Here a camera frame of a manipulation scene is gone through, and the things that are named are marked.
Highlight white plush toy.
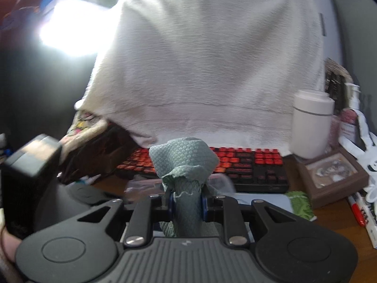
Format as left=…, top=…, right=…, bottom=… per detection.
left=339, top=115, right=377, bottom=204

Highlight pump bottle with pink label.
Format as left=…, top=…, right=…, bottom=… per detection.
left=340, top=83, right=361, bottom=142

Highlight green waffle cleaning cloth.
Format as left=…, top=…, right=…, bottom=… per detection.
left=149, top=137, right=220, bottom=238

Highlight white printed box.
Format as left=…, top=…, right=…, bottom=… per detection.
left=358, top=191, right=377, bottom=250

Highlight cream printed cloth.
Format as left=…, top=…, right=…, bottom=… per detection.
left=60, top=109, right=109, bottom=154

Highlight black keyboard with red keys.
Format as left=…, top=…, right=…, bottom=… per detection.
left=116, top=147, right=291, bottom=193

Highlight bright lit window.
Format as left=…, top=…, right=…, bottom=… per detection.
left=38, top=0, right=118, bottom=56

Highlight light blue mat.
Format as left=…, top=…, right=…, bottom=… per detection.
left=236, top=193, right=295, bottom=214

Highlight ornate table mirror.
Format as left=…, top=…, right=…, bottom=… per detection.
left=324, top=58, right=354, bottom=115

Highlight red marker pen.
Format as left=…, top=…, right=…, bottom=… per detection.
left=348, top=195, right=367, bottom=227

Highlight brown picture frame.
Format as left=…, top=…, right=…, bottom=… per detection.
left=296, top=149, right=370, bottom=210

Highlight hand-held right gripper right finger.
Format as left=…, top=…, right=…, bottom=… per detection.
left=200, top=195, right=304, bottom=246

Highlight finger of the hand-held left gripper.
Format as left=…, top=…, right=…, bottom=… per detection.
left=70, top=187, right=125, bottom=209

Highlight clear plastic measuring cup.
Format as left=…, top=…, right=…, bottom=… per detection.
left=124, top=173, right=236, bottom=204

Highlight white cylindrical container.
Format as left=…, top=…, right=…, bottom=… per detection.
left=290, top=89, right=336, bottom=159

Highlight dark brown stand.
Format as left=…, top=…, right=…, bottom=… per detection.
left=59, top=122, right=140, bottom=183

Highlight white terry towel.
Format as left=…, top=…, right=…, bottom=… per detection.
left=75, top=0, right=326, bottom=157

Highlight person's left hand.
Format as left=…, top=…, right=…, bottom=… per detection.
left=0, top=221, right=22, bottom=283

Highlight large black panel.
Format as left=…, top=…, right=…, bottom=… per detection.
left=0, top=29, right=98, bottom=154

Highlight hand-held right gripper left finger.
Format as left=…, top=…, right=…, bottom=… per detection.
left=77, top=194, right=177, bottom=247

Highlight green packet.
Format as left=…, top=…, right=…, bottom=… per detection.
left=285, top=190, right=317, bottom=221

